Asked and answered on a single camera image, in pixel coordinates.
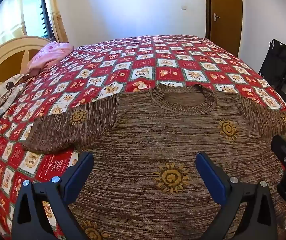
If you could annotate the white light switch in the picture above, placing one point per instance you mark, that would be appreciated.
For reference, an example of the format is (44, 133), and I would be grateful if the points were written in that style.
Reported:
(184, 7)

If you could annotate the patterned grey white pillow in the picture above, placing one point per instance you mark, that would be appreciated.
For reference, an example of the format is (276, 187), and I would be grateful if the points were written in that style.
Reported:
(0, 102)

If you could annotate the window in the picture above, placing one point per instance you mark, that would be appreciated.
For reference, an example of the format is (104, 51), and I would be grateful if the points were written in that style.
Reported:
(36, 12)

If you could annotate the pink blanket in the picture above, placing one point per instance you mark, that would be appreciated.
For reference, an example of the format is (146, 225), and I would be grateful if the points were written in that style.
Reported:
(50, 55)

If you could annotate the yellow printed curtain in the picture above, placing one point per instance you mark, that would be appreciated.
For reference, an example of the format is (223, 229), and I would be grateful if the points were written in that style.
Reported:
(56, 10)

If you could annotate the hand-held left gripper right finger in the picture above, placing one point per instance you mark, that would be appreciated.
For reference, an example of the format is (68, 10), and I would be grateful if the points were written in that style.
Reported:
(211, 177)

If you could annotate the black suitcase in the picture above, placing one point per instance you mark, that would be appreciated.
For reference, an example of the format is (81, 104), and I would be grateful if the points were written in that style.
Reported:
(278, 62)

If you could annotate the brown wooden door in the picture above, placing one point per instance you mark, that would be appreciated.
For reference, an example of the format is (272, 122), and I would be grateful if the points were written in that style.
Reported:
(225, 17)

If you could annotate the brown knit sweater sun pattern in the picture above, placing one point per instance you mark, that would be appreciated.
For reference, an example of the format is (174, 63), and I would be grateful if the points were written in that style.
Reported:
(145, 135)

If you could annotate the cream wooden headboard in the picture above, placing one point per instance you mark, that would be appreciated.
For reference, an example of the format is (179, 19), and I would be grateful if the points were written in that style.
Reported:
(5, 55)

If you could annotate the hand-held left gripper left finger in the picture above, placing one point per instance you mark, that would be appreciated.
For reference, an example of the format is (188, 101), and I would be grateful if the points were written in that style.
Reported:
(79, 180)

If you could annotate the red checkered printed bedspread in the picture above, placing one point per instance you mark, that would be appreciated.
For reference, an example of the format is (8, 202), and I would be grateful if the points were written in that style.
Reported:
(158, 62)

